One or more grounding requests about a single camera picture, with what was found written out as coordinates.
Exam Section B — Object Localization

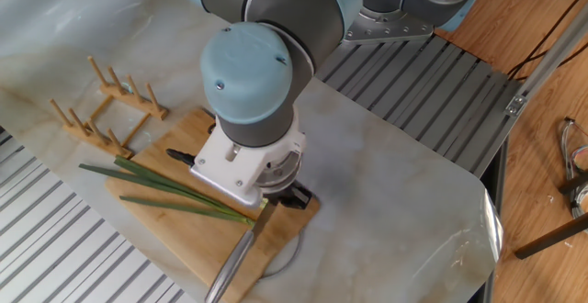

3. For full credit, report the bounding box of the aluminium frame post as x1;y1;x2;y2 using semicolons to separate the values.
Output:
503;26;588;117

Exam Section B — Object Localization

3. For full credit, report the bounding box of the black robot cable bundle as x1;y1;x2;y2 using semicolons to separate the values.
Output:
167;149;196;168

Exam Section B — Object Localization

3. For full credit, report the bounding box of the wooden slotted rack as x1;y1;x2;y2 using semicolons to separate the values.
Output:
49;55;171;163

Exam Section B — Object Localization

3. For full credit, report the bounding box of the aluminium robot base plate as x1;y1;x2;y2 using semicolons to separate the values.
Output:
342;9;435;46

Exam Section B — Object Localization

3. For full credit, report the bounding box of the green garlic stalk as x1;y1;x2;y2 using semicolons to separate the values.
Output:
79;156;256;227

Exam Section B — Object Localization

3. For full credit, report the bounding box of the bamboo cutting board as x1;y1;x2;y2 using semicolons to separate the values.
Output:
106;107;322;302

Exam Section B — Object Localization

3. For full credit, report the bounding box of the white marble pattern mat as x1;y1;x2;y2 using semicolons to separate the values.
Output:
0;0;504;303

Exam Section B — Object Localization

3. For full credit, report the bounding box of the black bar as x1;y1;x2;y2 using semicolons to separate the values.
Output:
514;217;588;261

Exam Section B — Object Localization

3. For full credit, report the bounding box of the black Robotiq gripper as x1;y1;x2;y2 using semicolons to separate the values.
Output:
259;169;315;216

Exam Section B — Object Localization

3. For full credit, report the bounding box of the metal wire board loop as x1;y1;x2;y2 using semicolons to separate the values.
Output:
265;230;306;276

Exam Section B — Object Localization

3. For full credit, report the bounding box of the steel kitchen knife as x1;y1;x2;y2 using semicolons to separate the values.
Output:
204;200;280;303

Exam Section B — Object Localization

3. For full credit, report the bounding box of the black floor cable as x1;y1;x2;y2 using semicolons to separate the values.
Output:
508;7;588;80

